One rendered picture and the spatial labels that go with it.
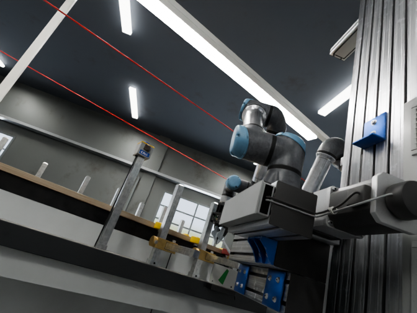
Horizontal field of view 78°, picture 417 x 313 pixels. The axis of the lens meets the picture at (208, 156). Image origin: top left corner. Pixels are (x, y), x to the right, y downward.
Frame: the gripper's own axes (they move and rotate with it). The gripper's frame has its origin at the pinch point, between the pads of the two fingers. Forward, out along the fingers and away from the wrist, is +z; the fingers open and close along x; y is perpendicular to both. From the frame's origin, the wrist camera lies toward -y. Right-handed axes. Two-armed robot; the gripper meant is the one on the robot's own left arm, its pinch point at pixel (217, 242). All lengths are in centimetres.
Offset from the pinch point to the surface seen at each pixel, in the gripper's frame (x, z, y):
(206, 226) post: -7.9, -6.2, 2.3
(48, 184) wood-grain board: -52, 2, 70
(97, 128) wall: -547, -216, -159
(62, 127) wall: -599, -189, -105
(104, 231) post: -25, 13, 50
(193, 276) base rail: -7.1, 19.4, 2.4
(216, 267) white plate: -2.4, 11.7, -9.9
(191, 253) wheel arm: 8.9, 10.2, 30.4
